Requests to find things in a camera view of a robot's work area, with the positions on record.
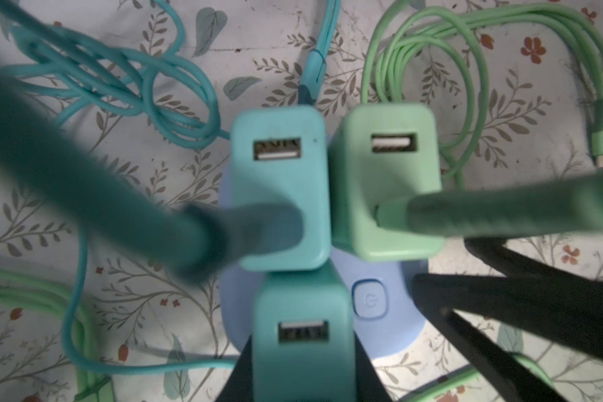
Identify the green charger plug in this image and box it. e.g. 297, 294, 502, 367
328, 103, 445, 262

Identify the blue power strip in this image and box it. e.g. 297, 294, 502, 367
218, 160, 430, 360

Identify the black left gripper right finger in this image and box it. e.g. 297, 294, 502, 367
355, 336, 392, 402

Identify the green cable near front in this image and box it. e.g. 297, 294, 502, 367
0, 260, 117, 402

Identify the teal plug on blue strip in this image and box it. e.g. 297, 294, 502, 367
230, 106, 331, 271

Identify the green multi-head cable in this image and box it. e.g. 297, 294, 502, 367
358, 2, 603, 189

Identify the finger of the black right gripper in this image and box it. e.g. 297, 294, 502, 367
410, 274, 603, 401
464, 236, 603, 281

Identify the teal plug near button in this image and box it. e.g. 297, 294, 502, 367
252, 261, 356, 401

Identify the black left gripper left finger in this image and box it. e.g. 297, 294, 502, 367
215, 337, 254, 402

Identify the teal multi-head cable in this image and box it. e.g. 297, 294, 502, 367
0, 0, 232, 152

